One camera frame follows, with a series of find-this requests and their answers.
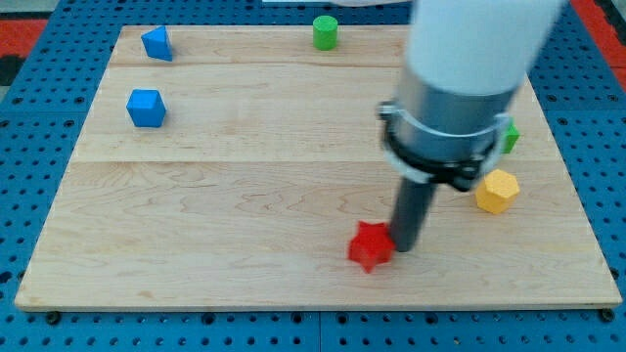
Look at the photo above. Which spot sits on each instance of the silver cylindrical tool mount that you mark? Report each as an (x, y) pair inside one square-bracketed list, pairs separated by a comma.
[(435, 136)]

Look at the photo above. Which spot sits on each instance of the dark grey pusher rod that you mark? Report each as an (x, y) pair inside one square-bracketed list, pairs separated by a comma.
[(412, 203)]

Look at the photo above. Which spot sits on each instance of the yellow hexagon block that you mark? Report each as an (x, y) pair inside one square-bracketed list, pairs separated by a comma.
[(497, 191)]

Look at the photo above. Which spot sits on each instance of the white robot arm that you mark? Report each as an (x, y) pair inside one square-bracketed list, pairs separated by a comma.
[(477, 46)]

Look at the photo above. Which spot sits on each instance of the wooden board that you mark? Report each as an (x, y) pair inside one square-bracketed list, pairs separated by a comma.
[(247, 195)]

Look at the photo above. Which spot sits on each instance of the red star block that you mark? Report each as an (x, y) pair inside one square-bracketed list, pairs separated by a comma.
[(371, 246)]

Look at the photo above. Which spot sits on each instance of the green cylinder block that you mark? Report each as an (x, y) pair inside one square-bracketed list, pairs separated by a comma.
[(325, 32)]

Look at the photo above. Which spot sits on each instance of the blue cube block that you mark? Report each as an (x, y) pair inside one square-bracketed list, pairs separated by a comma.
[(146, 108)]

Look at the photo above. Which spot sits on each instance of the blue triangular prism block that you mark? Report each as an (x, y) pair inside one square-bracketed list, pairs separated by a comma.
[(157, 45)]

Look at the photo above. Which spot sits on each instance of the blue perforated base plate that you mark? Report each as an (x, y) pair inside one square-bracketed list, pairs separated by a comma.
[(48, 101)]

